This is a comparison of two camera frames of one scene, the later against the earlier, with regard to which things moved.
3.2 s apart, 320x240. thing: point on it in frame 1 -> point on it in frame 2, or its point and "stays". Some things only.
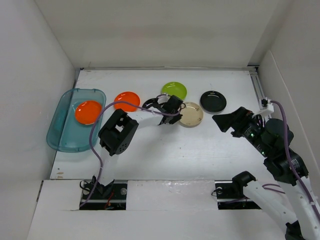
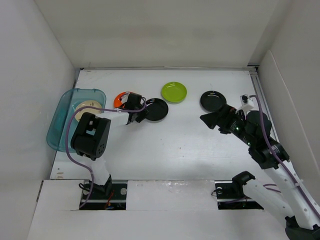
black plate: [213, 102] stays
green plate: [176, 89] stays
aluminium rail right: [253, 70] stays
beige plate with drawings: [192, 115] -> [88, 103]
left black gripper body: [174, 118] -> [140, 115]
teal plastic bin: [65, 134] stays
